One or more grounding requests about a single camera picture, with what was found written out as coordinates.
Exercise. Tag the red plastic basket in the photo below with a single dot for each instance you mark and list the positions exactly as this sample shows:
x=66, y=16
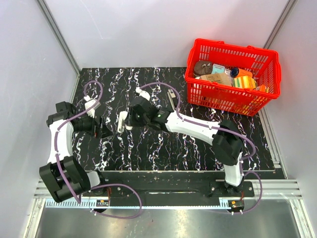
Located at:
x=232, y=78

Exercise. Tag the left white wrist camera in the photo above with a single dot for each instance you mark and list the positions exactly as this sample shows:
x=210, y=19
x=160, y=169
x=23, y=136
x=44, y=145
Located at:
x=90, y=106

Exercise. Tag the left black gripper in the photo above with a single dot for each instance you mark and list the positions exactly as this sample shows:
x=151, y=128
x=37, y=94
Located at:
x=95, y=126

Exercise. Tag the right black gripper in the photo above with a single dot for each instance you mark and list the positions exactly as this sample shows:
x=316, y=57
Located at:
x=131, y=120

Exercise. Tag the yellow green sponge pack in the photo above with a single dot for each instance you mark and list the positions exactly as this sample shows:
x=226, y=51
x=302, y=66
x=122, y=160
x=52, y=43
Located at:
x=244, y=82

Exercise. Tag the teal white card box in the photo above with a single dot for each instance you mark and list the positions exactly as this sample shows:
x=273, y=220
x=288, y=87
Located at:
x=216, y=68

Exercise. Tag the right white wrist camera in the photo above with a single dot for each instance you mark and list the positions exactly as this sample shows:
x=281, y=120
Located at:
x=142, y=93

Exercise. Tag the orange snack packet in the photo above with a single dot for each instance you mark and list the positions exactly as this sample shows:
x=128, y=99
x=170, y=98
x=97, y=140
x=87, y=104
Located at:
x=262, y=88

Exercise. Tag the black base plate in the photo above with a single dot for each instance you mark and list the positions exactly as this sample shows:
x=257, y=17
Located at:
x=206, y=183

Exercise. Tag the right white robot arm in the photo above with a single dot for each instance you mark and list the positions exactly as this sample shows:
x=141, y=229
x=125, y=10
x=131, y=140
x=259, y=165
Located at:
x=224, y=140

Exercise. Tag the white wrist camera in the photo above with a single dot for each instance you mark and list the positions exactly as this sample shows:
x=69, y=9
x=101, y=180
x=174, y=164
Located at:
x=90, y=106
x=142, y=93

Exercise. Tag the aluminium rail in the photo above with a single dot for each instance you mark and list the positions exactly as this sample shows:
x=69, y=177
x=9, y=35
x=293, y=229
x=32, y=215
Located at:
x=123, y=198

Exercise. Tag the orange bottle blue cap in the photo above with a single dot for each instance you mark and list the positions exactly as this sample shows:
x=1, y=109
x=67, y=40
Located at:
x=238, y=72

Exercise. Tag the brown cardboard box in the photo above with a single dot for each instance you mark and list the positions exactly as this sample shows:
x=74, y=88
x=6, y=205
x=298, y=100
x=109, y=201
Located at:
x=220, y=78

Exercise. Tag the black grey stapler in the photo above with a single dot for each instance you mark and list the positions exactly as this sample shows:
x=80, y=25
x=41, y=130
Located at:
x=173, y=99

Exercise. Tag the brown round object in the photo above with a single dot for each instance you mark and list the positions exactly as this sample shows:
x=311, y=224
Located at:
x=202, y=67

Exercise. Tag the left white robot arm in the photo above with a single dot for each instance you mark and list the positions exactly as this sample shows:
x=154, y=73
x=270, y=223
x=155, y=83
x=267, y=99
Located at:
x=63, y=176

